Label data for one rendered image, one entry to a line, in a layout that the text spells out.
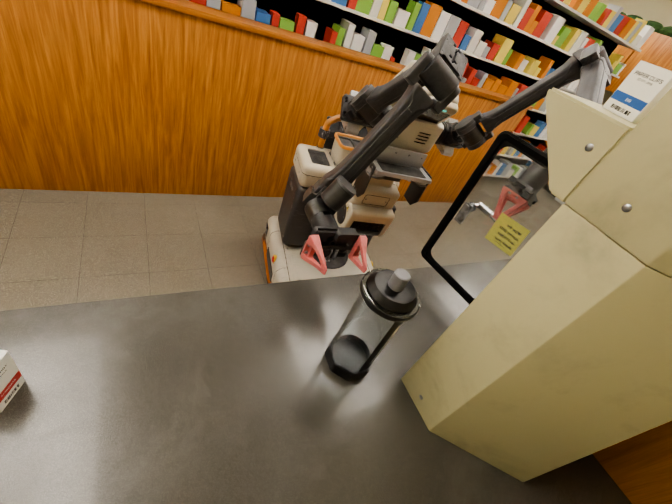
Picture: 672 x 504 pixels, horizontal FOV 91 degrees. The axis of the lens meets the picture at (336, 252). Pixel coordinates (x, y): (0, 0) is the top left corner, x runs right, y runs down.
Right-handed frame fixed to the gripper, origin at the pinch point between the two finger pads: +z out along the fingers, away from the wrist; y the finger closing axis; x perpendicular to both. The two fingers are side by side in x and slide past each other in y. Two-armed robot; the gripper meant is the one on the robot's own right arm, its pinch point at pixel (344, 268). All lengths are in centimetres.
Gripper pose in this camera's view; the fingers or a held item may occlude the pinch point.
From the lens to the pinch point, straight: 68.9
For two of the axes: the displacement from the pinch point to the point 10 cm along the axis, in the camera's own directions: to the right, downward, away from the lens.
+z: 3.4, 7.3, -5.8
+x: -3.6, 6.8, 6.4
